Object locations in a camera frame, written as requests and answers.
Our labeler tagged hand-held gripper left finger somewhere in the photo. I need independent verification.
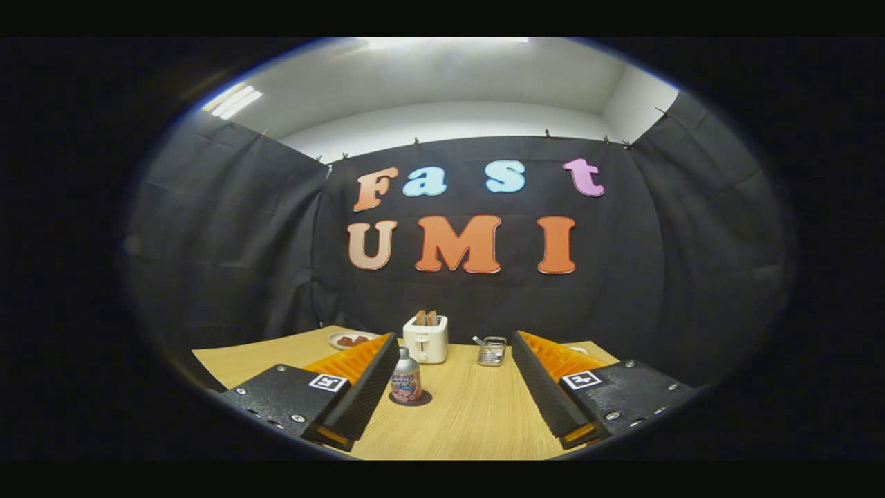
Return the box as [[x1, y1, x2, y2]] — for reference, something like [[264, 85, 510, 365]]
[[218, 332, 402, 453]]

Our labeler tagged white toaster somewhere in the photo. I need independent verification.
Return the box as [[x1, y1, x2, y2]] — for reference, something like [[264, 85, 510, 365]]
[[403, 315, 449, 365]]

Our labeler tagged wooden table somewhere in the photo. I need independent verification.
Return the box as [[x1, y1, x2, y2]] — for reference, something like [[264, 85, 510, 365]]
[[192, 325, 621, 461]]

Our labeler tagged metal wire holder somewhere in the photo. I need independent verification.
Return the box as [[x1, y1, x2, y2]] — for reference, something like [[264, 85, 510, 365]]
[[477, 337, 507, 367]]

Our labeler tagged silver juice bottle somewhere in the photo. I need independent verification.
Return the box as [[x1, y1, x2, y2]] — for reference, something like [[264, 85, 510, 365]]
[[390, 347, 423, 404]]

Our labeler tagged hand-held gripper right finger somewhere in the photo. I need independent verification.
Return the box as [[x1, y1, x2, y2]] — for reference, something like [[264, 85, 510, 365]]
[[510, 330, 697, 452]]

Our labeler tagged long ceiling light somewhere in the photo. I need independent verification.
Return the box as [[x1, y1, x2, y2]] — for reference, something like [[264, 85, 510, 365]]
[[203, 82, 264, 120]]

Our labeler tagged white plate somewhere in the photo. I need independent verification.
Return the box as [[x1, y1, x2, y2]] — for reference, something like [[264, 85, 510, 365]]
[[328, 331, 380, 351]]

